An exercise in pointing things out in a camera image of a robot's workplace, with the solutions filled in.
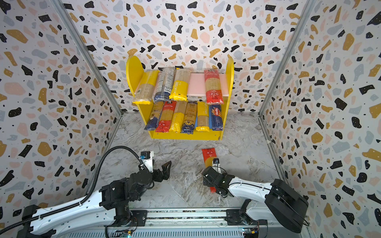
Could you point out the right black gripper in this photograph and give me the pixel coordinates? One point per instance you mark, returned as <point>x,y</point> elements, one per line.
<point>213,176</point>

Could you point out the dark blue Anko pasta bag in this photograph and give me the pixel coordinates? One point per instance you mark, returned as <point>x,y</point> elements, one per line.
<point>154,117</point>

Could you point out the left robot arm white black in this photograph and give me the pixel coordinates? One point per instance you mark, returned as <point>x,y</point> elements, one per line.
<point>108,206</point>

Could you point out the yellow shelf with coloured boards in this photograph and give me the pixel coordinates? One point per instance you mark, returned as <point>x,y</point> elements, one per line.
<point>196,93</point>

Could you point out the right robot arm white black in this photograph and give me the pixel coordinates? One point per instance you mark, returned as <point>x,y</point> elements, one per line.
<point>263,201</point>

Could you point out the yellow top spaghetti bag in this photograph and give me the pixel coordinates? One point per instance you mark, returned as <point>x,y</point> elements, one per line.
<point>144,93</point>

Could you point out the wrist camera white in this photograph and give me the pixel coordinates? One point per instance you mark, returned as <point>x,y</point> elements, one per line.
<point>147,160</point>
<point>215,162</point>

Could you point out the yellow end spaghetti bag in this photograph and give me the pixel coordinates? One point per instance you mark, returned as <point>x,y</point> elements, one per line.
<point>180,86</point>

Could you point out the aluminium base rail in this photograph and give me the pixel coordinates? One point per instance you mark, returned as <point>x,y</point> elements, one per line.
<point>192,223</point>

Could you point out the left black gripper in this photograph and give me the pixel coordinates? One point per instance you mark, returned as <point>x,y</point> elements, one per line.
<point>166,175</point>

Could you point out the blue starry pasta bag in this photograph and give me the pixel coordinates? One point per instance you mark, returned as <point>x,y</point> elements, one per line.
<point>189,118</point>

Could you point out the yellow Pastatime bag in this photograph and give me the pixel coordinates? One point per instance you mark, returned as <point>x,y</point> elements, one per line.
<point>202,117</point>
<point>178,116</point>

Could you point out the white label noodle bag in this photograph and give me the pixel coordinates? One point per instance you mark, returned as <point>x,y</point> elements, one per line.
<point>164,85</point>

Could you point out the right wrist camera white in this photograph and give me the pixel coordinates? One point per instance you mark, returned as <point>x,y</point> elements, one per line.
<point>215,162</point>

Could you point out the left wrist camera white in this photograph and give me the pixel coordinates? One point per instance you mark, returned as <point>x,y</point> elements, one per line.
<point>147,160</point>

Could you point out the red black-label spaghetti bag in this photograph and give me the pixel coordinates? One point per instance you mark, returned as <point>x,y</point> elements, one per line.
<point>166,117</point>

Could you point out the blue Barilla spaghetti pack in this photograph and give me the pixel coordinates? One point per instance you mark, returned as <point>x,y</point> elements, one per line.
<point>216,118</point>

